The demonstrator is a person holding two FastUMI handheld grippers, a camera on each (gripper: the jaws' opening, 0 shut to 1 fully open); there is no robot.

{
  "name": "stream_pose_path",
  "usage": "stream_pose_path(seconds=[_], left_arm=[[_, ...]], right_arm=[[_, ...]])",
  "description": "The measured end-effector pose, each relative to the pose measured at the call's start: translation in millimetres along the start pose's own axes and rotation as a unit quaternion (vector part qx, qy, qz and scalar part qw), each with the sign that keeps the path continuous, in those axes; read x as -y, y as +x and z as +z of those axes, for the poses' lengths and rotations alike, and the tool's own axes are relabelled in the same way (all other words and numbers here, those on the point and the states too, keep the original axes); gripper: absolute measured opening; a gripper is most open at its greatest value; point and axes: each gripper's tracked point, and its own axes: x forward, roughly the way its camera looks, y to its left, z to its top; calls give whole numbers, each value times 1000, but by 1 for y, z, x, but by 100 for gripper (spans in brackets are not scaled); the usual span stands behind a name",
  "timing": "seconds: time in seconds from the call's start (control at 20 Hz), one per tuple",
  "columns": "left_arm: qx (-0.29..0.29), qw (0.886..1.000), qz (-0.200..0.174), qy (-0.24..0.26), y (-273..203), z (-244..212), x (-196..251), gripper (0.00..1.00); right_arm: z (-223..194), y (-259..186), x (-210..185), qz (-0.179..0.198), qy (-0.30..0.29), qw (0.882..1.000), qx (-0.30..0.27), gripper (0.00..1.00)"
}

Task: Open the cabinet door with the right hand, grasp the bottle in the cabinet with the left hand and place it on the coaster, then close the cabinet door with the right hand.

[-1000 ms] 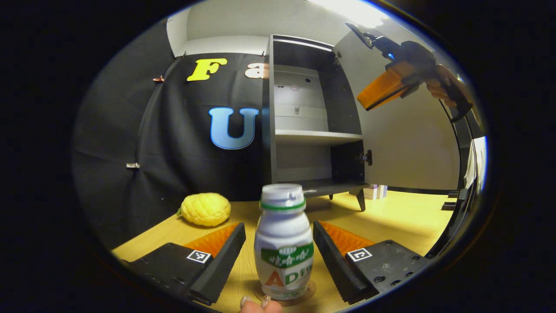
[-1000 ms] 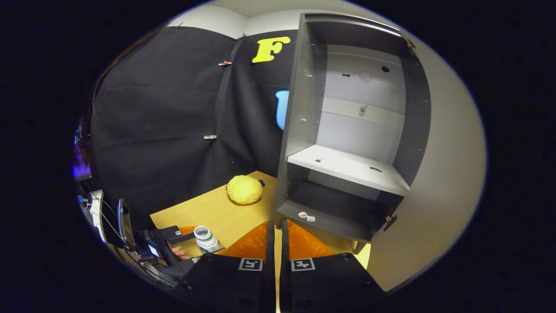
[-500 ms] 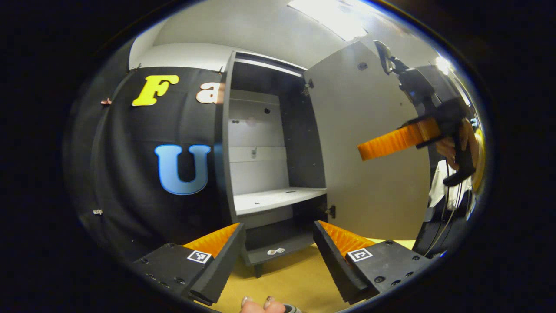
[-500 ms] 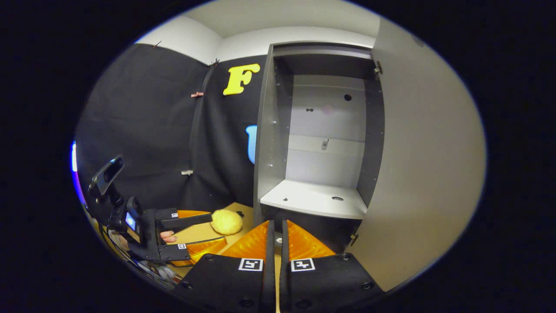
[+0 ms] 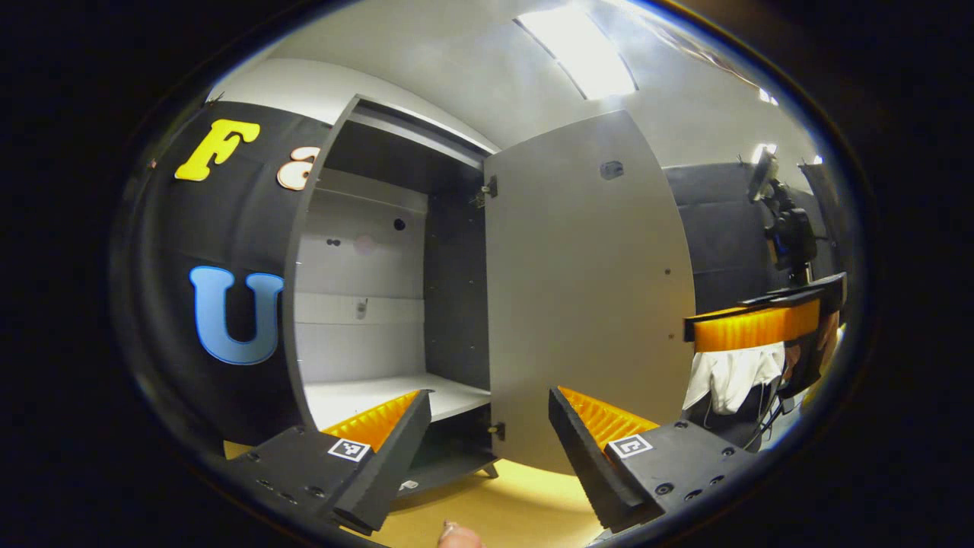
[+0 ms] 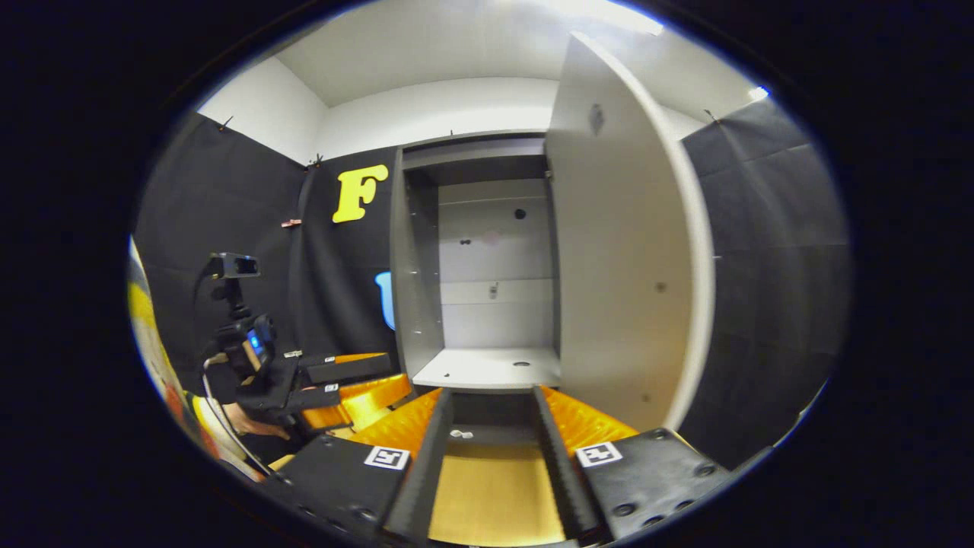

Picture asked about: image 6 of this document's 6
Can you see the dark grey cabinet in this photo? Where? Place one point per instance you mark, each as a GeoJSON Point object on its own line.
{"type": "Point", "coordinates": [494, 320]}

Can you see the black spring clip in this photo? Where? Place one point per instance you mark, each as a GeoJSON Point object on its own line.
{"type": "Point", "coordinates": [711, 116]}
{"type": "Point", "coordinates": [226, 122]}
{"type": "Point", "coordinates": [315, 161]}

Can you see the beige cabinet door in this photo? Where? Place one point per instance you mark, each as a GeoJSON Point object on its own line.
{"type": "Point", "coordinates": [616, 266]}

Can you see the ceiling light panel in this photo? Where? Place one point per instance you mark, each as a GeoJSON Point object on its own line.
{"type": "Point", "coordinates": [759, 93]}

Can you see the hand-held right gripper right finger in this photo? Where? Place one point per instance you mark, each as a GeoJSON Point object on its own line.
{"type": "Point", "coordinates": [563, 479]}

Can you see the black backdrop cloth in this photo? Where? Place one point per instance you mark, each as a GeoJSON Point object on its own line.
{"type": "Point", "coordinates": [768, 289]}

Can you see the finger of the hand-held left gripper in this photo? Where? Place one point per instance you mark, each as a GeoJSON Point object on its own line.
{"type": "Point", "coordinates": [365, 399]}
{"type": "Point", "coordinates": [350, 369]}

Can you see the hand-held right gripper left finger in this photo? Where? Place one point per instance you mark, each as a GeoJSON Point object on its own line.
{"type": "Point", "coordinates": [422, 487]}

